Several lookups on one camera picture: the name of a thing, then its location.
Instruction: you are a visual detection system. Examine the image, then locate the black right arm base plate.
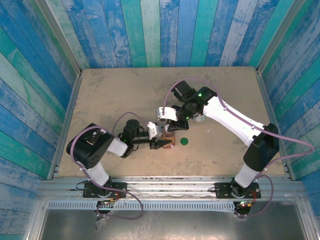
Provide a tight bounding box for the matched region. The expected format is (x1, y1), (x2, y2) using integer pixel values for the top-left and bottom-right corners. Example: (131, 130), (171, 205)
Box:
(215, 182), (261, 200)

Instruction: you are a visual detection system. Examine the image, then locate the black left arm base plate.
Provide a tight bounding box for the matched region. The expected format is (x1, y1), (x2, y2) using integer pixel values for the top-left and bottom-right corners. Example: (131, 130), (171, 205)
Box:
(83, 182), (128, 199)

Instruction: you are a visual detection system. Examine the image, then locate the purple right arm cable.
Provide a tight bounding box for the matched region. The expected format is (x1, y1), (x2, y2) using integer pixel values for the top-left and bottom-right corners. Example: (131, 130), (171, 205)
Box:
(162, 77), (315, 219)

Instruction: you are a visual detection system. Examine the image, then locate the slotted grey cable duct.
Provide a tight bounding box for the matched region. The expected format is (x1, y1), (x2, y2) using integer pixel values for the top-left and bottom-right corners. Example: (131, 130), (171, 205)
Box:
(47, 201), (236, 211)

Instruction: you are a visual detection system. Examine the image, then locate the amber tea bottle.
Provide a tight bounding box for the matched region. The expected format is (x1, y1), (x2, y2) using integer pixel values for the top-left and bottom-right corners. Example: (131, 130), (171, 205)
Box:
(161, 124), (177, 150)

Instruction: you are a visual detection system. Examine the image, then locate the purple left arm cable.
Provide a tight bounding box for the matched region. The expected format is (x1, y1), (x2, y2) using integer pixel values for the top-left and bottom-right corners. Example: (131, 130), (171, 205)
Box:
(69, 111), (145, 220)

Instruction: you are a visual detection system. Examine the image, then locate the aluminium table side rail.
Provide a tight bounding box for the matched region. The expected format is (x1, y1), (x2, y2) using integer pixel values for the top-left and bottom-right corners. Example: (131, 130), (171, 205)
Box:
(256, 71), (296, 180)
(46, 73), (83, 180)

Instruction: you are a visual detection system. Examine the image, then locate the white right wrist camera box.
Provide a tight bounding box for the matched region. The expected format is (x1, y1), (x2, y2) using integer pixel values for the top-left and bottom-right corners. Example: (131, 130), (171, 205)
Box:
(156, 106), (178, 123)

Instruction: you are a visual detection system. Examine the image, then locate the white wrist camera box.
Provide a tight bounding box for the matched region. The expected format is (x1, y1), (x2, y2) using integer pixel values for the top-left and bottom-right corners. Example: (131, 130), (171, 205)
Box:
(147, 121), (163, 140)
(156, 106), (178, 123)

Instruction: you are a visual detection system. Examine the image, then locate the grey metal sheet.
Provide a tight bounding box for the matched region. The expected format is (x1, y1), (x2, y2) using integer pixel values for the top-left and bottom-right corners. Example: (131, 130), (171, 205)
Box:
(39, 208), (308, 240)

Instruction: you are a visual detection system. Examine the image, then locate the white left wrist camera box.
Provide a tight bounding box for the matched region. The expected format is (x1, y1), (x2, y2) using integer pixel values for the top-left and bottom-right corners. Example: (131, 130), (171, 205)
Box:
(147, 121), (163, 140)

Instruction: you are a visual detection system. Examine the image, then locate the aluminium mounting rail frame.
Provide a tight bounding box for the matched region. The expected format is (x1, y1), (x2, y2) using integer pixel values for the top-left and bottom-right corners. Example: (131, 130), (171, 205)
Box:
(37, 176), (308, 204)

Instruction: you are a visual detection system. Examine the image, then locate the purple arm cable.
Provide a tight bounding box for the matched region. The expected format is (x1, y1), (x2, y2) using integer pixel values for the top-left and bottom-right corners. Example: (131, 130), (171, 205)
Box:
(69, 111), (145, 220)
(162, 77), (315, 219)

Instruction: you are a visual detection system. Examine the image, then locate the aluminium corner post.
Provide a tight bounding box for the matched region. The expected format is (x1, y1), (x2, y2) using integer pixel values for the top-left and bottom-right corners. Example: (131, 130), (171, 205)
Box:
(34, 0), (83, 76)
(256, 0), (308, 73)

